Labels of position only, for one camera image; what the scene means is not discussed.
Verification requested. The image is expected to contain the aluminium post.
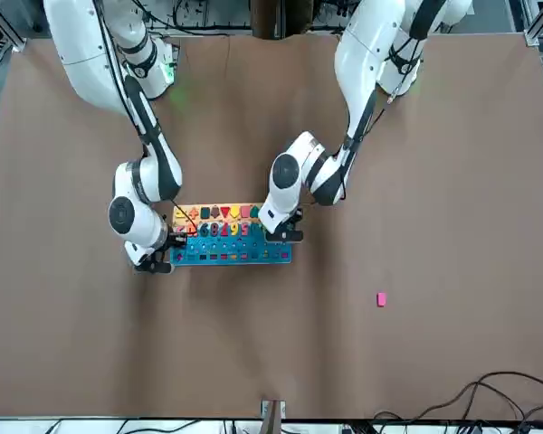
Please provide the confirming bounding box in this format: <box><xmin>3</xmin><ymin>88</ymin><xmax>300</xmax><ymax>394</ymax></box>
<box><xmin>261</xmin><ymin>398</ymin><xmax>287</xmax><ymax>434</ymax></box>

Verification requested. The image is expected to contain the blue wooden toy board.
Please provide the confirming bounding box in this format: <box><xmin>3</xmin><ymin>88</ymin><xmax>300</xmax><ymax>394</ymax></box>
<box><xmin>169</xmin><ymin>202</ymin><xmax>294</xmax><ymax>267</ymax></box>

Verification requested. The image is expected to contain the aluminium frame rail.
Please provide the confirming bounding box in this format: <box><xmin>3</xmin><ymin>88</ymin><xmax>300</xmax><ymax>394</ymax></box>
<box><xmin>522</xmin><ymin>0</ymin><xmax>543</xmax><ymax>47</ymax></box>
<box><xmin>0</xmin><ymin>15</ymin><xmax>28</xmax><ymax>52</ymax></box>

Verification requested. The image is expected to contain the long black cable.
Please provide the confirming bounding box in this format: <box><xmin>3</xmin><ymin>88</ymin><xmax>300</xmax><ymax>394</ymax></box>
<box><xmin>373</xmin><ymin>370</ymin><xmax>543</xmax><ymax>434</ymax></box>

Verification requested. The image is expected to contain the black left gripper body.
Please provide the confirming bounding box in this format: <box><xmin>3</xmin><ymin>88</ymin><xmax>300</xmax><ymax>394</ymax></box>
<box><xmin>264</xmin><ymin>227</ymin><xmax>305</xmax><ymax>244</ymax></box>

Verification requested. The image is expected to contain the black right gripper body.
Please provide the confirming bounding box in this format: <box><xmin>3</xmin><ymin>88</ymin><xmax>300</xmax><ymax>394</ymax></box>
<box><xmin>133</xmin><ymin>259</ymin><xmax>174</xmax><ymax>275</ymax></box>

